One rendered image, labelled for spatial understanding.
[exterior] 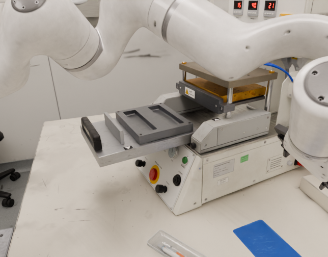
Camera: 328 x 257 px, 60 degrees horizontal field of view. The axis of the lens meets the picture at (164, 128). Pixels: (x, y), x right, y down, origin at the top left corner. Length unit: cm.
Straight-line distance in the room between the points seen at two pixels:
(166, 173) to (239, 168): 22
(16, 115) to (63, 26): 205
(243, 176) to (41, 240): 60
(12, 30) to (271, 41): 39
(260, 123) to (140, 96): 171
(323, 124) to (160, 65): 215
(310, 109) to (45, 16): 39
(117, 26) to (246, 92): 48
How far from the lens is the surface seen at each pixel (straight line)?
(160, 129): 76
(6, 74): 59
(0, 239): 91
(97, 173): 106
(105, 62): 59
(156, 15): 49
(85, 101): 244
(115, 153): 72
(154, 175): 93
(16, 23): 52
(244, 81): 82
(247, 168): 92
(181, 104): 102
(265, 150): 93
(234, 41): 42
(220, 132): 79
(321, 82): 36
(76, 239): 83
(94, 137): 73
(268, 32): 43
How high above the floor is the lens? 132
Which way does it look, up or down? 25 degrees down
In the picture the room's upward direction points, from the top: 2 degrees counter-clockwise
